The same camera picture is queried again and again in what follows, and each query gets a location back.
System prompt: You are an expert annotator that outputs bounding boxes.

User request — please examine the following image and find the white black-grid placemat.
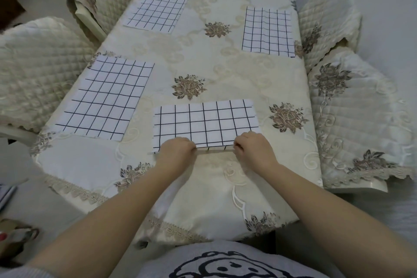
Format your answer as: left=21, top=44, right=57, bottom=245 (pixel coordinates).
left=148, top=99, right=262, bottom=155
left=53, top=56, right=155, bottom=142
left=241, top=6, right=296, bottom=59
left=122, top=0, right=190, bottom=34

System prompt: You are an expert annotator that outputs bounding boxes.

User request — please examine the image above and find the brown bag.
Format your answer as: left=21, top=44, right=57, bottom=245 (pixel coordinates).
left=0, top=218, right=40, bottom=260

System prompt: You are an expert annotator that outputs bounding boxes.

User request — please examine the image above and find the person's left forearm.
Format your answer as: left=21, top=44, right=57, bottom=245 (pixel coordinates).
left=24, top=161, right=184, bottom=270

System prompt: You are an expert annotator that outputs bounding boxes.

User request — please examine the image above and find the person's grey printed shirt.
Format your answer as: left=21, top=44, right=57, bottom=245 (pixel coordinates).
left=0, top=240, right=336, bottom=278

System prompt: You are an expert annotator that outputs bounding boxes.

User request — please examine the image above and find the cream floral embroidered tablecloth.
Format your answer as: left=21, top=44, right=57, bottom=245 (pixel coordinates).
left=29, top=0, right=324, bottom=245

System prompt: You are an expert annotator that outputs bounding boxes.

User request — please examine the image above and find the person's left hand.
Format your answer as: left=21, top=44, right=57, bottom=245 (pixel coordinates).
left=156, top=137, right=198, bottom=175

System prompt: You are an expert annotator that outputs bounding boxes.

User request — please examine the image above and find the person's right forearm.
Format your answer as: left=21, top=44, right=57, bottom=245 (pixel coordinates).
left=257, top=163, right=417, bottom=278

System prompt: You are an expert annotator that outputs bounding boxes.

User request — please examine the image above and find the person's right hand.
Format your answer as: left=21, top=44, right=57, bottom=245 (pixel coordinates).
left=233, top=131, right=280, bottom=173

